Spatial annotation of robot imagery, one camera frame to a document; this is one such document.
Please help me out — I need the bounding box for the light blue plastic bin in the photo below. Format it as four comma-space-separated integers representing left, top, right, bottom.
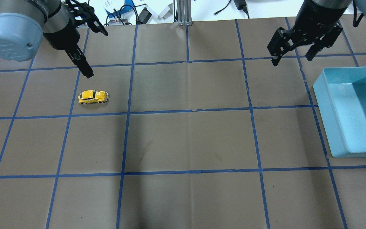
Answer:
313, 67, 366, 158

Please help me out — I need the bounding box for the aluminium frame post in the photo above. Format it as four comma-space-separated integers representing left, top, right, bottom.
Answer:
176, 0, 193, 26

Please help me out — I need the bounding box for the blue card box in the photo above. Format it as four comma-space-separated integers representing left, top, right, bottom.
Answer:
103, 0, 137, 19

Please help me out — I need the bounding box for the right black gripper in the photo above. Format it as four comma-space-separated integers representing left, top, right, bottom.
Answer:
267, 21, 343, 66

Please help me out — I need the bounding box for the white paper box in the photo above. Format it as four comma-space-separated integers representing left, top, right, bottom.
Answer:
146, 0, 174, 19

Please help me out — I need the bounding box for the black power adapter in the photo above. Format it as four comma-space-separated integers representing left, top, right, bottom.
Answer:
233, 0, 247, 11

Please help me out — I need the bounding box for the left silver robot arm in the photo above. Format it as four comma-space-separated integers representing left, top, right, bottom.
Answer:
0, 0, 108, 78

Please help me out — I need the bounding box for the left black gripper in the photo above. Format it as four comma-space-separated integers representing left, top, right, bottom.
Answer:
45, 6, 109, 79

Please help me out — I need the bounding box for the yellow beetle toy car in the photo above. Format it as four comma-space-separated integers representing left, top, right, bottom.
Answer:
78, 90, 109, 104

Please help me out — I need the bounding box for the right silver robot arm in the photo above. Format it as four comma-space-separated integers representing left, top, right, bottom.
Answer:
267, 0, 366, 66

